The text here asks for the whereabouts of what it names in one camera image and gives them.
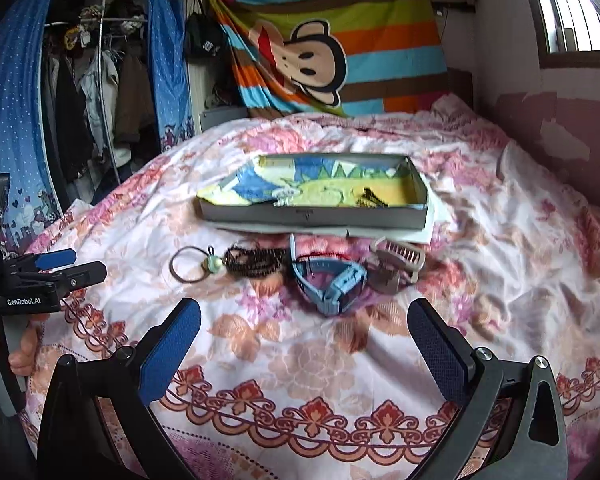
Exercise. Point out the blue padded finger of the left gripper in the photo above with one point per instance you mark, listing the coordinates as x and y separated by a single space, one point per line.
53 260

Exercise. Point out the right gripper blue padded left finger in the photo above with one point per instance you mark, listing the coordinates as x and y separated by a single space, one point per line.
74 441

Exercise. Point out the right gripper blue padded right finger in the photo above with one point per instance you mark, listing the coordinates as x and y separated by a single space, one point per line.
531 442

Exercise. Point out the beige hair comb clip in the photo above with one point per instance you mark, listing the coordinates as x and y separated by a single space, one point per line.
393 265

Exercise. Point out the blue kids smartwatch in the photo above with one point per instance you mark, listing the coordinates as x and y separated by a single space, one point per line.
332 286

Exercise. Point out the black hair clip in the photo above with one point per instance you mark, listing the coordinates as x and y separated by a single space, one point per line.
368 199

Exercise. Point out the red cord gold pendant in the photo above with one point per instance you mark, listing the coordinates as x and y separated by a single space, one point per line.
323 255

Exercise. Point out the blue dotted wardrobe curtain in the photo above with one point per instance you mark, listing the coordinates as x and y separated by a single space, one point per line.
34 202

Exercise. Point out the hanging clothes in wardrobe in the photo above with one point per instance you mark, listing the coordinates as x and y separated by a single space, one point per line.
98 109

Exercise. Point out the floral pink bedsheet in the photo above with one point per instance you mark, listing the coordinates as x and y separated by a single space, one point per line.
273 390

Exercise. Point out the white paper sheet under tray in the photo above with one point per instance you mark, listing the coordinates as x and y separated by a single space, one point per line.
422 236

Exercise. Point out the dinosaur drawing paper liner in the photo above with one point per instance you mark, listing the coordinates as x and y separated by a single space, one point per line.
319 180

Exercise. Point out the black cap hanging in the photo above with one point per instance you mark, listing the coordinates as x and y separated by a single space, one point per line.
204 37

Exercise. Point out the grey tray box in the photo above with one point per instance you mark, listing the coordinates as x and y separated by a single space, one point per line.
310 217

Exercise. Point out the striped monkey blanket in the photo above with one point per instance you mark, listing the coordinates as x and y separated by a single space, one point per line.
343 57

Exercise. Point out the barred window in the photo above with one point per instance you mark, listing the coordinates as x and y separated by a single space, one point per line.
567 33

